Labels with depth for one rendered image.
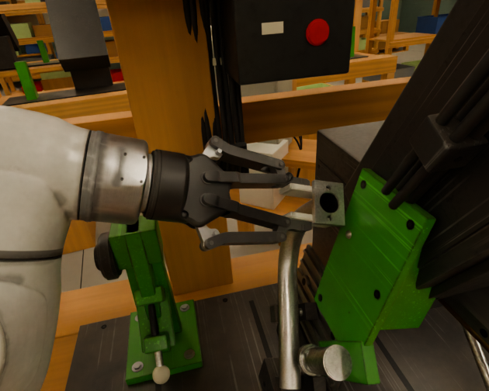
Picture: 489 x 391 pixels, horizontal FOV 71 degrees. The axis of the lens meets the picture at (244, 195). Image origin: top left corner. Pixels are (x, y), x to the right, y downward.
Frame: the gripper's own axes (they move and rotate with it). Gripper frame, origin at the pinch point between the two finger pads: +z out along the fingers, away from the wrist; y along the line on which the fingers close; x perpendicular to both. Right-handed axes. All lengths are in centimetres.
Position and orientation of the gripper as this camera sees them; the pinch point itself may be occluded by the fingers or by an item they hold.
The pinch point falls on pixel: (309, 205)
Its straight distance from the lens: 44.4
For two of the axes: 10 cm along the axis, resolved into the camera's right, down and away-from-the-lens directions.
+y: 0.2, -9.6, 2.9
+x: -4.0, 2.6, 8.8
